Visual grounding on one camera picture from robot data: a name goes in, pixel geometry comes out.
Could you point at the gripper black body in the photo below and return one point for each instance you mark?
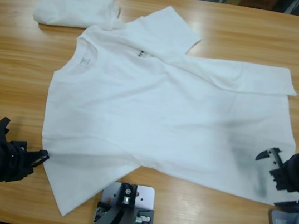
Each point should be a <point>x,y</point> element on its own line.
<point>292,175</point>
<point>9,161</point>

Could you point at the white t-shirt with small logo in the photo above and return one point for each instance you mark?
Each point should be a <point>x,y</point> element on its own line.
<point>151,118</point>

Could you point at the folded white t-shirt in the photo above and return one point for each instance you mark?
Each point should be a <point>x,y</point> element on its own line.
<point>75,5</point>

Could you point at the brown cardboard box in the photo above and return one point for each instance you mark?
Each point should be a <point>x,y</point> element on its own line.
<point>257,0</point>

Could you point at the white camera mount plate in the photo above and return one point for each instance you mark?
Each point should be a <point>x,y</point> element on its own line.
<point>145,196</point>

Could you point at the black post clamp bracket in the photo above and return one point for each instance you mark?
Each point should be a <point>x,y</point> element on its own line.
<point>148,213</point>

